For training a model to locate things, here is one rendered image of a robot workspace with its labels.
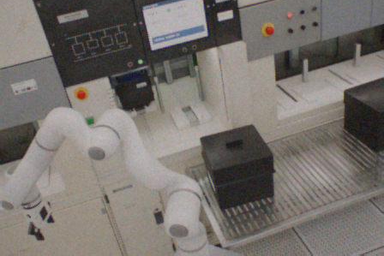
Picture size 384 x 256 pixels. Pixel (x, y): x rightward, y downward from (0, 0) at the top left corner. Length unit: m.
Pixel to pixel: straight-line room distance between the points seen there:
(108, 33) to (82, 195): 0.89
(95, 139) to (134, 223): 1.25
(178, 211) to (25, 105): 0.92
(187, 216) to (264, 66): 1.04
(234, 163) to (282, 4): 0.82
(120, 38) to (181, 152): 0.72
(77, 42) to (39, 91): 0.28
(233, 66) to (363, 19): 0.78
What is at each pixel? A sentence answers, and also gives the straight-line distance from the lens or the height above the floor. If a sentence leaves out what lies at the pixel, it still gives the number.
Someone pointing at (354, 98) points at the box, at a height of 1.01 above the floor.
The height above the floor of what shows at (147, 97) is 0.98.
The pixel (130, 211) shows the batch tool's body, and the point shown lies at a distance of 2.36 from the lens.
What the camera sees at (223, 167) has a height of 1.01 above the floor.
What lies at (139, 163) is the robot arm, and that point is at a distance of 1.33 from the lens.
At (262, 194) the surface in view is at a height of 0.79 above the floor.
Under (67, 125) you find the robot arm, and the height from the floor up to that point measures 1.52.
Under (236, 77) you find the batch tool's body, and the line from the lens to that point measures 2.03.
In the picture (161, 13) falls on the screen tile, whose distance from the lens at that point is 1.86.
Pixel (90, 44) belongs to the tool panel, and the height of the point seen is 1.57.
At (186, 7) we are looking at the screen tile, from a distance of 1.89.
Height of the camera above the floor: 2.13
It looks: 30 degrees down
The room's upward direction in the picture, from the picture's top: 11 degrees counter-clockwise
